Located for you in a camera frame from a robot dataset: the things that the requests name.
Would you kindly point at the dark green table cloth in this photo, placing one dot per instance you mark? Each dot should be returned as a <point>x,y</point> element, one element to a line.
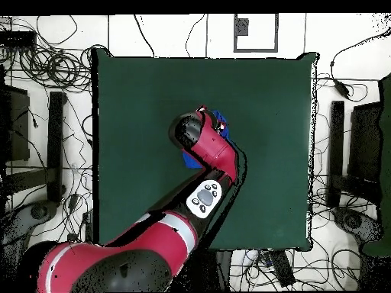
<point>137,106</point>

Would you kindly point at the black frame leg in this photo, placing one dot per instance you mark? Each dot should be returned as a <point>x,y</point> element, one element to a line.
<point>55,137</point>
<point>336,146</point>

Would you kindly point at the black power strip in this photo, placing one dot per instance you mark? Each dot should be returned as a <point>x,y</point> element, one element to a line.
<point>88,226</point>

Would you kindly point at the black flat box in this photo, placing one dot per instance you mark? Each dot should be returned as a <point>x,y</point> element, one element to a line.
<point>16,39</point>

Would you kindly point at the dark grey square tag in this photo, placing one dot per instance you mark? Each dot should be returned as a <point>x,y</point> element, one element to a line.
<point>242,27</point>

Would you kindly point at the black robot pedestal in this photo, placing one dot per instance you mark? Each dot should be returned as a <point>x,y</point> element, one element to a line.
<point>207,268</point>

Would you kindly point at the grey chair base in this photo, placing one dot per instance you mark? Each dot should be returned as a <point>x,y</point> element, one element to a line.
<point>39,211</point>
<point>351,220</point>

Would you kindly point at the black power adapter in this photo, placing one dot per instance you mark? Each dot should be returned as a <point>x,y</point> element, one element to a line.
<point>341,88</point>

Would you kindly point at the dark box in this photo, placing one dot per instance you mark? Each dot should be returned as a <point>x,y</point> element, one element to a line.
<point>16,128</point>
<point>365,143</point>

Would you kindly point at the grey square floor frame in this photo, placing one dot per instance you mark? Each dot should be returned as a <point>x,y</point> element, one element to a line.
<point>256,49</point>

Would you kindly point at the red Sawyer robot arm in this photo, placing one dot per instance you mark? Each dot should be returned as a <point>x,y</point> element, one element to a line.
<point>213,146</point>

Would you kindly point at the blue printed shirt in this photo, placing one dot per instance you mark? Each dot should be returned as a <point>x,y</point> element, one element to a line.
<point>191,161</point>

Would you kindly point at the green hanging cloth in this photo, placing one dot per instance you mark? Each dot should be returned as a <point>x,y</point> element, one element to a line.
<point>386,152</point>

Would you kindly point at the small black adapter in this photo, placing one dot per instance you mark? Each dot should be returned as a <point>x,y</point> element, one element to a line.
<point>71,237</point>

